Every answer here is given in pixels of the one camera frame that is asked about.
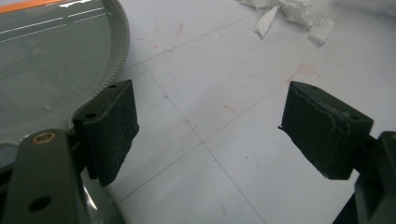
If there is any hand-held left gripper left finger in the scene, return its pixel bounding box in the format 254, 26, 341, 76
72, 79, 140, 189

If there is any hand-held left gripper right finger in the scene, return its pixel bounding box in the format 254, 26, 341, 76
278, 80, 375, 181

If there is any grey dustpan with orange edge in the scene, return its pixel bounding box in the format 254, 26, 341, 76
0, 0, 131, 224

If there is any pile of white paper scraps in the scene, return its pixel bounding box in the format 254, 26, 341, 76
239, 0, 336, 48

